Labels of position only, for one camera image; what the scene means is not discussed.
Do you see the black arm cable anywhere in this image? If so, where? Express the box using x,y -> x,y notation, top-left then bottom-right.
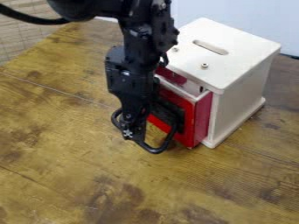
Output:
0,3 -> 71,26

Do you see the white wooden box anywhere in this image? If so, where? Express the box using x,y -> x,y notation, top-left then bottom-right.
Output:
156,17 -> 280,148

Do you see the black drawer handle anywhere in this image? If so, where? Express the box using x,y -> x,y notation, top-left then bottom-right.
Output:
111,97 -> 184,154

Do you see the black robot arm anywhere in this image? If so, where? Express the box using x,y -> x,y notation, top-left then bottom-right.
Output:
0,0 -> 179,142

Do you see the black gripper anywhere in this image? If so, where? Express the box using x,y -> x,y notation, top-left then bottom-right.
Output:
105,45 -> 157,142

